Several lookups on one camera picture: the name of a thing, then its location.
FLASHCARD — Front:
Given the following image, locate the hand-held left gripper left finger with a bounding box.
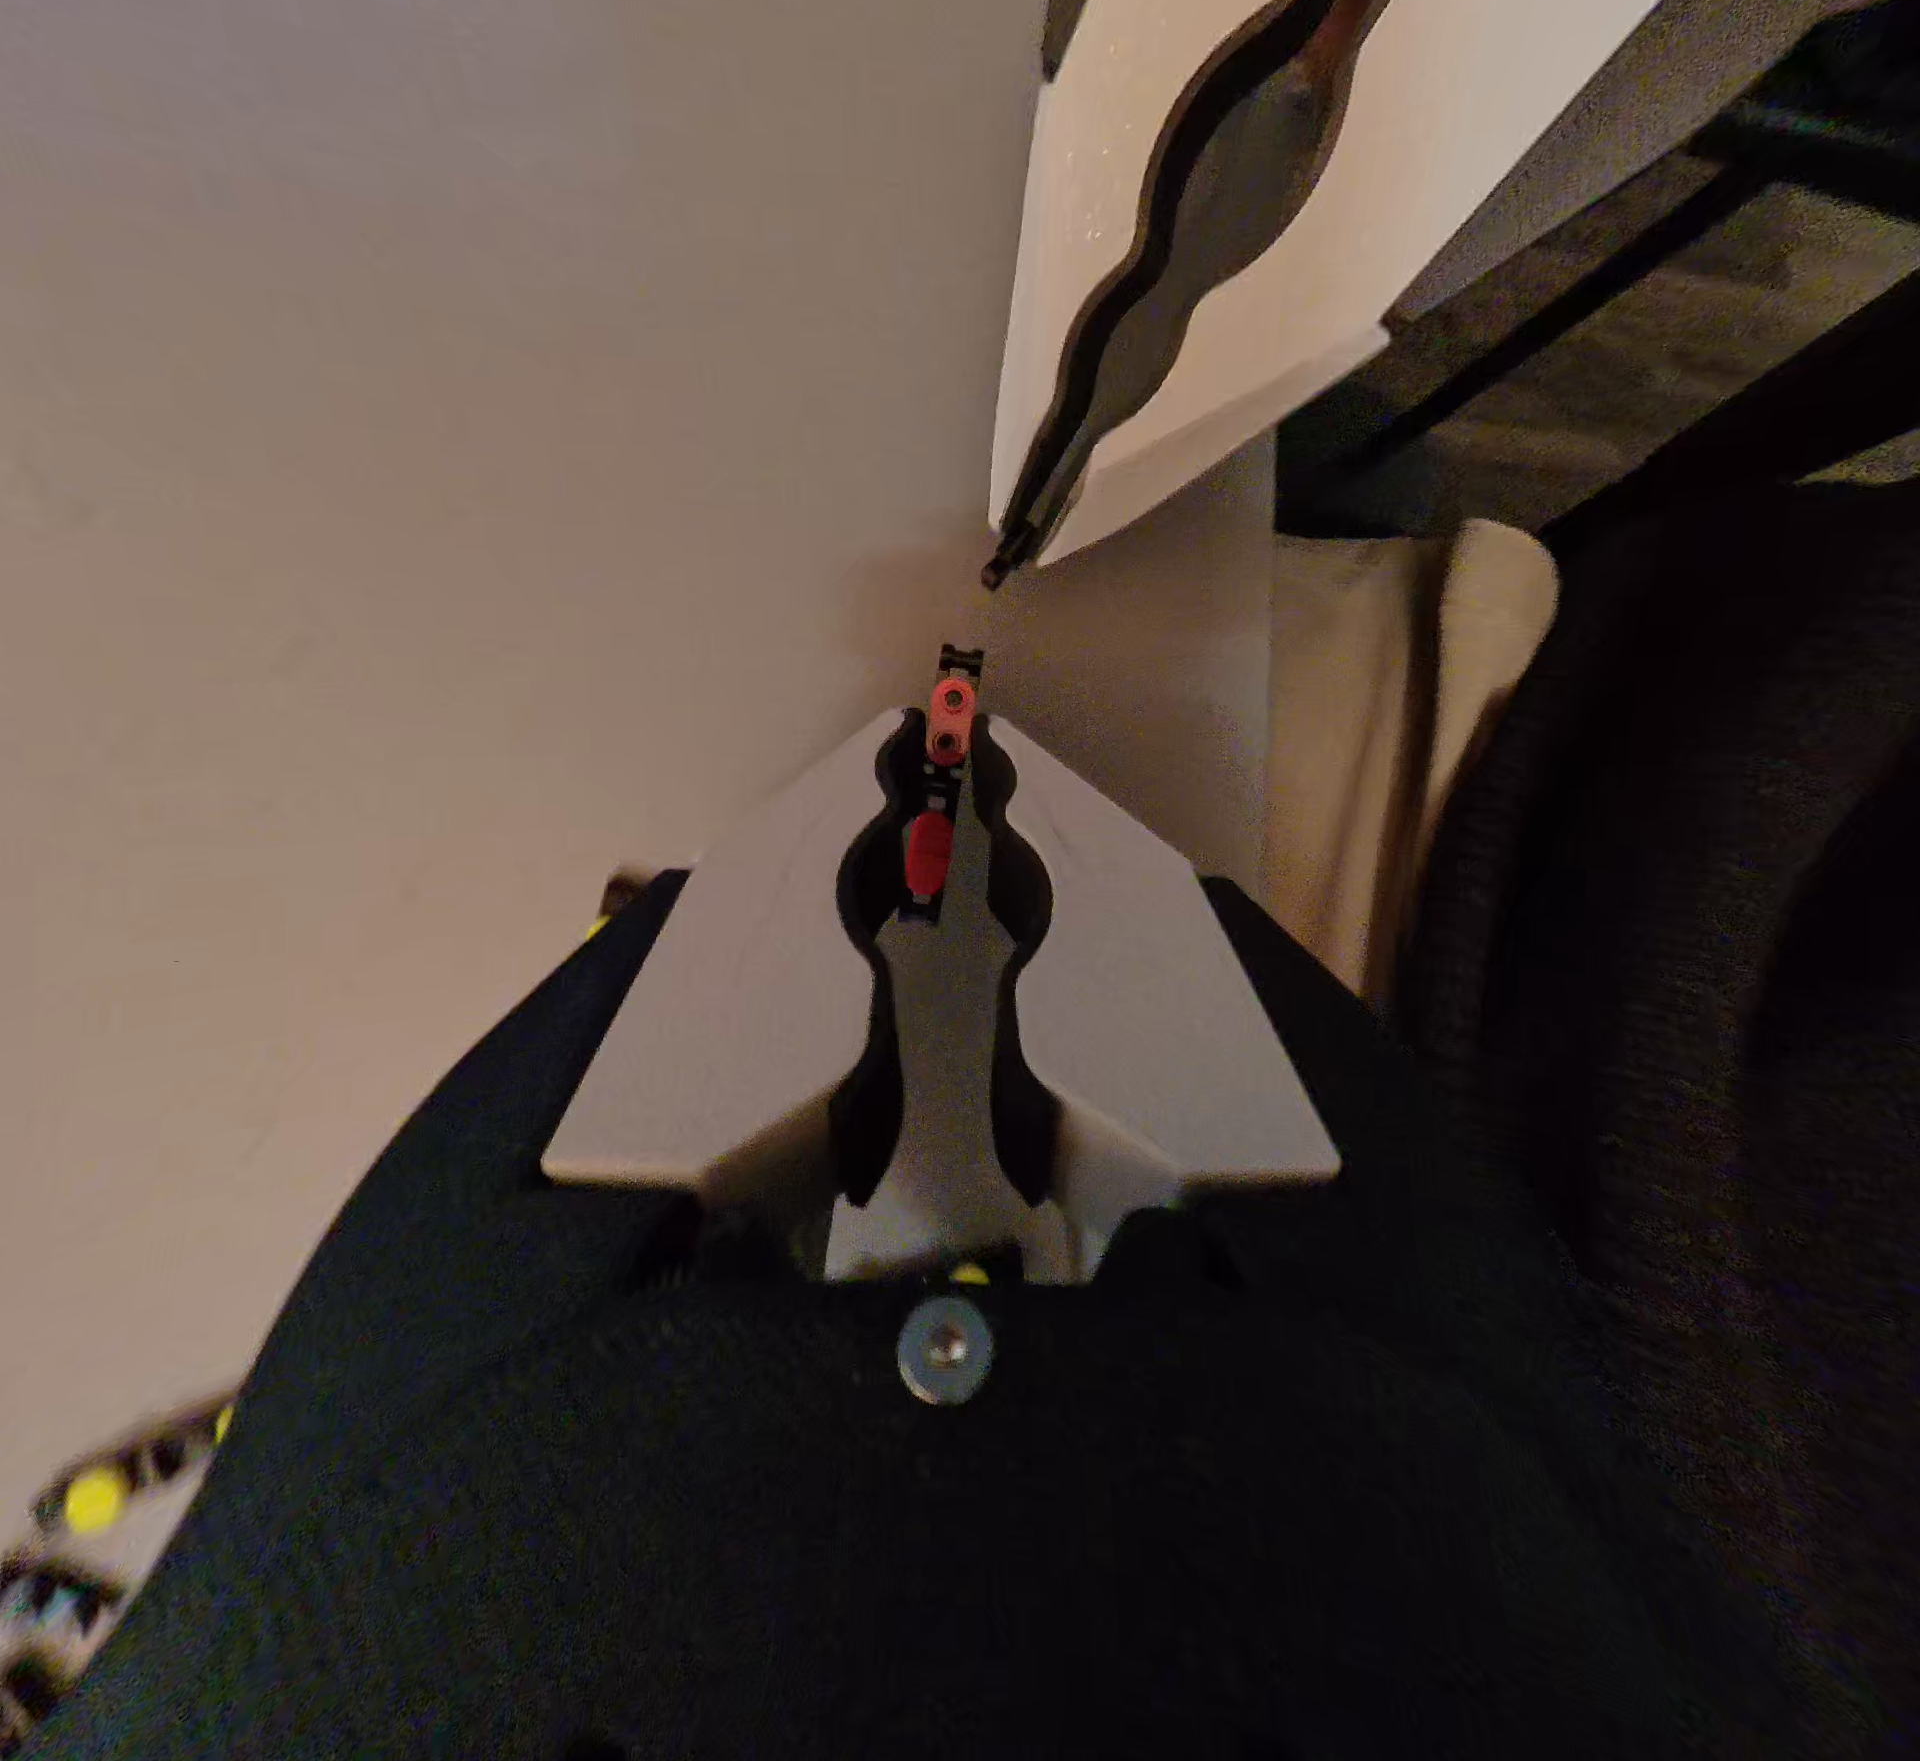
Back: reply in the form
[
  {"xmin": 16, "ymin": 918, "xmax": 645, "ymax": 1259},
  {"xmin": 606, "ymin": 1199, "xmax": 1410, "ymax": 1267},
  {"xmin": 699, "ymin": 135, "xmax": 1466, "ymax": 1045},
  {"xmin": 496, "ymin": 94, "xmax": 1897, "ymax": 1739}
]
[{"xmin": 539, "ymin": 706, "xmax": 920, "ymax": 1277}]

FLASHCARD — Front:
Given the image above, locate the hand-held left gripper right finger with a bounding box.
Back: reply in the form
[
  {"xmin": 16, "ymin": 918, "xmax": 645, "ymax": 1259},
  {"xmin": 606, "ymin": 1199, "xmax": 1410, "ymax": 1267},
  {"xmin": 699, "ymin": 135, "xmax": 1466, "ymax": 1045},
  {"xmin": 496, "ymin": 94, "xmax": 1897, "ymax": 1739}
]
[{"xmin": 974, "ymin": 720, "xmax": 1339, "ymax": 1277}]

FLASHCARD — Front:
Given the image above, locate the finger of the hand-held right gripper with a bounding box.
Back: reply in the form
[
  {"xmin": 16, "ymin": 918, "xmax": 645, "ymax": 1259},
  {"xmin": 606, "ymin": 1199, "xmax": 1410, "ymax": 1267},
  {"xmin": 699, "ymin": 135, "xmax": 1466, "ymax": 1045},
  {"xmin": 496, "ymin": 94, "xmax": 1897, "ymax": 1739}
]
[
  {"xmin": 1032, "ymin": 0, "xmax": 1699, "ymax": 564},
  {"xmin": 987, "ymin": 0, "xmax": 1366, "ymax": 576}
]

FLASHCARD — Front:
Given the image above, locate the black red lego leg assembly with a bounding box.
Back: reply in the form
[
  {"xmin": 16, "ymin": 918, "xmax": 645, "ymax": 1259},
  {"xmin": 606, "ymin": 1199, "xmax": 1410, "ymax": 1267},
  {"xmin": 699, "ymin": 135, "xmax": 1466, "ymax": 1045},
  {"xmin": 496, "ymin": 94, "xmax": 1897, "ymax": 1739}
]
[{"xmin": 895, "ymin": 643, "xmax": 996, "ymax": 927}]

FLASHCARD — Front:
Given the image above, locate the black yellow lego spider model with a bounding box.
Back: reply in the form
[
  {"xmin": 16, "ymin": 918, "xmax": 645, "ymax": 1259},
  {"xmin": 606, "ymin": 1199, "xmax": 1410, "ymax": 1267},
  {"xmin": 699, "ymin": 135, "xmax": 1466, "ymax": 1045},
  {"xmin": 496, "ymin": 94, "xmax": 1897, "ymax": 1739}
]
[{"xmin": 0, "ymin": 870, "xmax": 664, "ymax": 1740}]

